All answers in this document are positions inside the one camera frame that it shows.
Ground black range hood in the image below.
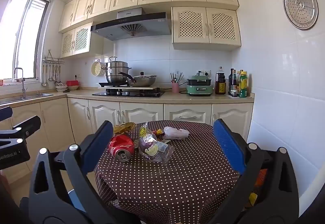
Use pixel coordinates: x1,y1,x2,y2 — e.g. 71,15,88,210
90,8,172,41

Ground crushed red drink can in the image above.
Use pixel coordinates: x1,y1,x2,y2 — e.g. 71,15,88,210
109,134,135,162

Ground blue plastic object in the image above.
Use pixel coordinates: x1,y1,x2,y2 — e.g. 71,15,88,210
67,188,85,213

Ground black gas stove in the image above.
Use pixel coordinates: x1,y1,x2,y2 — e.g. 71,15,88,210
92,88,165,98

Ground large soy sauce bottle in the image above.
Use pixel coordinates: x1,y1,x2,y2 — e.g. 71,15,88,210
215,66,226,95

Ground steel wok with lid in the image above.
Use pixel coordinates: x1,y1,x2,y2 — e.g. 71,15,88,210
126,72,157,87

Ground round steel steamer plate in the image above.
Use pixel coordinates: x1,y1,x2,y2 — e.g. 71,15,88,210
283,0,318,30

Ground round yellow strainer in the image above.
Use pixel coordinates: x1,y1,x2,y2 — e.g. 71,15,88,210
91,59,102,77

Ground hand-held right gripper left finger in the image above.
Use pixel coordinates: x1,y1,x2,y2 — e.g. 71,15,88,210
27,120,120,224

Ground row of hanging steel utensils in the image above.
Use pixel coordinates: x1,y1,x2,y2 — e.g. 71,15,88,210
42,63,63,87

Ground bundle of chopsticks and spoons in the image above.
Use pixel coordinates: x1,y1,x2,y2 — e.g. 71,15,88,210
170,72,184,84

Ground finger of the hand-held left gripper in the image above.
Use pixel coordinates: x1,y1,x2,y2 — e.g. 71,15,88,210
0,106,13,121
0,115,41,149

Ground white bottle tray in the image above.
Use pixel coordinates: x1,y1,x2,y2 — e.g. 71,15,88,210
227,93,254,99

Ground cream kitchen base cabinets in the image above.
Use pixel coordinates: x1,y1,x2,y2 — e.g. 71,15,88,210
0,97,254,181

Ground white plastic bag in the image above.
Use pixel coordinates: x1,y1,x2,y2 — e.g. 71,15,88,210
164,127,190,140

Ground polka dot round table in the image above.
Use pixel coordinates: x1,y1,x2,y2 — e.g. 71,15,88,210
94,120,242,224

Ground steel steamer pot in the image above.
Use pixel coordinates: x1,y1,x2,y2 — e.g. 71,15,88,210
102,56,132,85

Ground green electric cooker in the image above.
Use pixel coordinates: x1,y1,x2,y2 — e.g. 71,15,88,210
186,73,213,97

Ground narrow cream lattice door cabinet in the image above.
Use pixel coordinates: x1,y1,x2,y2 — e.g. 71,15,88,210
60,22,104,59

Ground kitchen window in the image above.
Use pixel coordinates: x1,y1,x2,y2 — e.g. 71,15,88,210
0,0,50,81

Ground yellow black snack bag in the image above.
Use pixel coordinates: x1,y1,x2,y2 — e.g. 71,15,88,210
112,122,137,135

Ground steel kitchen sink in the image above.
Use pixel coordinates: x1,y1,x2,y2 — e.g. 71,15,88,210
0,92,54,105

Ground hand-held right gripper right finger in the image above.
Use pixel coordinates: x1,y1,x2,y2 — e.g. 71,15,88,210
203,119,300,224

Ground green yellow plastic bottle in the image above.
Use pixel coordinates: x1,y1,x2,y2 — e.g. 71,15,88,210
239,70,248,98

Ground white cutting board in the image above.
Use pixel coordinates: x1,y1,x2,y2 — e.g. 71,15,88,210
103,85,156,91

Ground steel sink faucet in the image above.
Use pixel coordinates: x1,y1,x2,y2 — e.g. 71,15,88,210
13,67,27,99

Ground wall utensil rack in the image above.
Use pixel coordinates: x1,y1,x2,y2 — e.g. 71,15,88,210
42,50,65,64

